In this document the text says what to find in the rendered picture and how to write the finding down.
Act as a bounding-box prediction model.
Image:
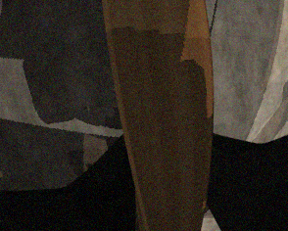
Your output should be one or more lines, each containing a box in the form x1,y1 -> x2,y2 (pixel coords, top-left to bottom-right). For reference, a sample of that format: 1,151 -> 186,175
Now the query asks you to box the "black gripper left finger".
0,135 -> 137,231

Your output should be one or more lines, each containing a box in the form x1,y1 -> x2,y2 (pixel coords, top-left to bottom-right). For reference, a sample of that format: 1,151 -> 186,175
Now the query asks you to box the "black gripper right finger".
207,134 -> 288,231

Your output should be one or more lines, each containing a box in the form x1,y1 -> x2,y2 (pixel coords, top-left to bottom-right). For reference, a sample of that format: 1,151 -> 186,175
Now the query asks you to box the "brown wooden board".
101,0 -> 215,231

